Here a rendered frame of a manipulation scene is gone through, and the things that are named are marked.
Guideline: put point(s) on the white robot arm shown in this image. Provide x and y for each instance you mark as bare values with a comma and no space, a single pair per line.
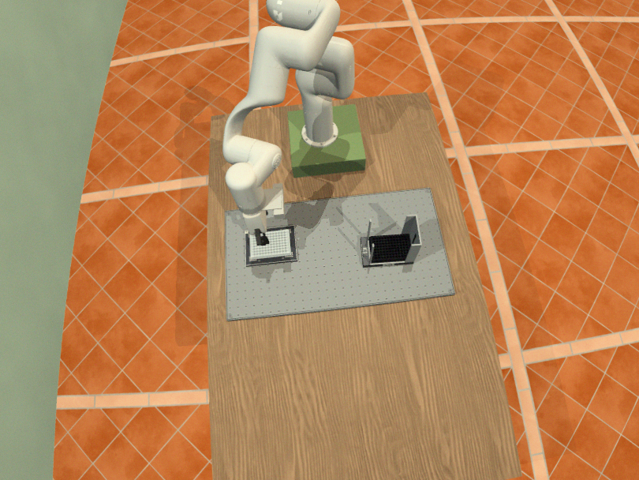
277,49

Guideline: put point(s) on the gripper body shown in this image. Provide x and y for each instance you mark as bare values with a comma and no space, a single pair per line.
256,221

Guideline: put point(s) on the black well plate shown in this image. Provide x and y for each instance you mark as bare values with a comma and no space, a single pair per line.
394,247

